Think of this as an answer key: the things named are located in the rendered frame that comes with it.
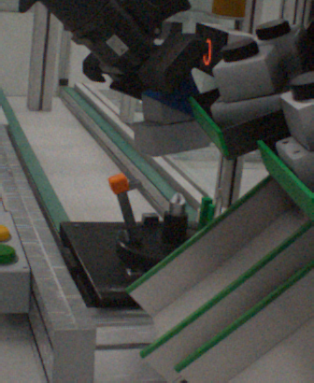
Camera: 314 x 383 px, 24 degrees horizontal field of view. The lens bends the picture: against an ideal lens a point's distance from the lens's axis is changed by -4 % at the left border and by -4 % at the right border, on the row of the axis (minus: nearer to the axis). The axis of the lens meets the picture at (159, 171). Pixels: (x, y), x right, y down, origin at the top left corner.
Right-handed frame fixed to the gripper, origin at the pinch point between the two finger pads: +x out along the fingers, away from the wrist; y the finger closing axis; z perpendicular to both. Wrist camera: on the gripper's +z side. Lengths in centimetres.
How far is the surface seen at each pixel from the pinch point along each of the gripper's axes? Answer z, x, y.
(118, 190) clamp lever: -9.1, 8.4, 13.1
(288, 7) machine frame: 59, 44, 79
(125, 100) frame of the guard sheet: 16, 30, 85
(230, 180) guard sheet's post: 5.2, 29.1, 28.6
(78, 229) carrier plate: -15.2, 12.8, 24.3
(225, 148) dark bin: -5.8, -2.6, -19.8
